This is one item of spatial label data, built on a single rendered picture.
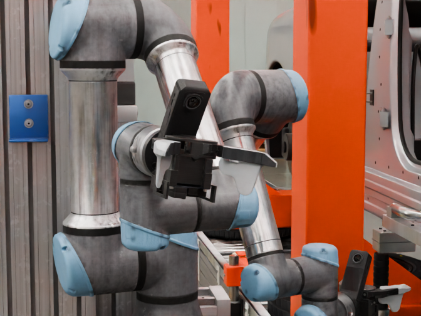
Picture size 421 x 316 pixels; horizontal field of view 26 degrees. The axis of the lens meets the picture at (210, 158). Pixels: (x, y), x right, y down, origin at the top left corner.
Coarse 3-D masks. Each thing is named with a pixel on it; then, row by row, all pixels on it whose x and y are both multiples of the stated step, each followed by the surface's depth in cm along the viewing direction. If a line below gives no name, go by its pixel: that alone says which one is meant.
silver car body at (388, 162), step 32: (384, 0) 337; (416, 0) 479; (288, 32) 465; (384, 32) 332; (416, 32) 450; (288, 64) 463; (384, 64) 335; (416, 64) 341; (384, 96) 335; (416, 96) 450; (288, 128) 507; (384, 128) 332; (416, 128) 445; (288, 160) 495; (384, 160) 337; (416, 160) 311; (384, 192) 330; (416, 192) 300
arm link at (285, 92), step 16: (272, 80) 192; (288, 80) 194; (272, 96) 191; (288, 96) 193; (304, 96) 196; (272, 112) 192; (288, 112) 195; (304, 112) 198; (256, 128) 198; (272, 128) 198; (256, 144) 204
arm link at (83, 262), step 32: (64, 0) 155; (96, 0) 156; (128, 0) 159; (64, 32) 154; (96, 32) 155; (128, 32) 157; (64, 64) 158; (96, 64) 156; (96, 96) 158; (96, 128) 159; (96, 160) 159; (96, 192) 160; (64, 224) 162; (96, 224) 159; (64, 256) 159; (96, 256) 160; (128, 256) 162; (64, 288) 163; (96, 288) 161; (128, 288) 165
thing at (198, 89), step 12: (180, 84) 120; (192, 84) 120; (204, 84) 122; (180, 96) 120; (192, 96) 120; (204, 96) 121; (168, 108) 123; (180, 108) 121; (192, 108) 122; (204, 108) 122; (168, 120) 123; (180, 120) 123; (192, 120) 123; (168, 132) 123; (180, 132) 124; (192, 132) 124
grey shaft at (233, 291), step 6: (234, 258) 365; (234, 264) 365; (234, 288) 367; (234, 294) 367; (234, 300) 367; (240, 300) 368; (234, 306) 367; (240, 306) 367; (234, 312) 367; (240, 312) 368
